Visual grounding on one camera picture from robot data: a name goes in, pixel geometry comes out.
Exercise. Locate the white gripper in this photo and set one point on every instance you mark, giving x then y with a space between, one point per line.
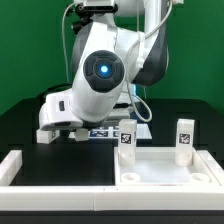
56 113

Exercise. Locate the white square table top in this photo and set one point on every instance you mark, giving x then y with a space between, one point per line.
155 166

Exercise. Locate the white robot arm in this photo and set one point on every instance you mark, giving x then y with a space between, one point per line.
117 42

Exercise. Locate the white sheet with tag markers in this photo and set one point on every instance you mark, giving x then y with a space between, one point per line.
112 132

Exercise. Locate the white U-shaped obstacle fence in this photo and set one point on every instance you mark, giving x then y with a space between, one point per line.
101 198

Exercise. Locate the grey camera on mount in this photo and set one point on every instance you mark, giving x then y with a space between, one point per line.
99 4

